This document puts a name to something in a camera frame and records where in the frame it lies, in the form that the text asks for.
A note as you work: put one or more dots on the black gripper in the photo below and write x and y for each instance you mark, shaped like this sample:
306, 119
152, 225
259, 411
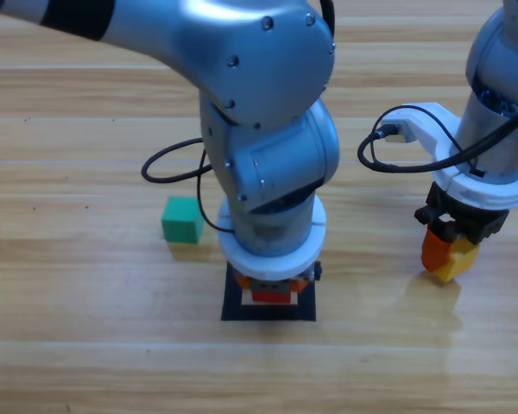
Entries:
475, 220
269, 285

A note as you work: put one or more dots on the red cube block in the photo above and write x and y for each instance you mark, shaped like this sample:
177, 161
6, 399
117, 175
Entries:
272, 296

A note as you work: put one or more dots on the yellow cube block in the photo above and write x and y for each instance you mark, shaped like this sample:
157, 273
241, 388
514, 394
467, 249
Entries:
457, 263

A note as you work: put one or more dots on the green cube block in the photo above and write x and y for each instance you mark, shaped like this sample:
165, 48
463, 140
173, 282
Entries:
182, 220

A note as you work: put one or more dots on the black tape square outline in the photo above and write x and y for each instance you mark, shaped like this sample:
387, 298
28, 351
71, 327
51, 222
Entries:
229, 302

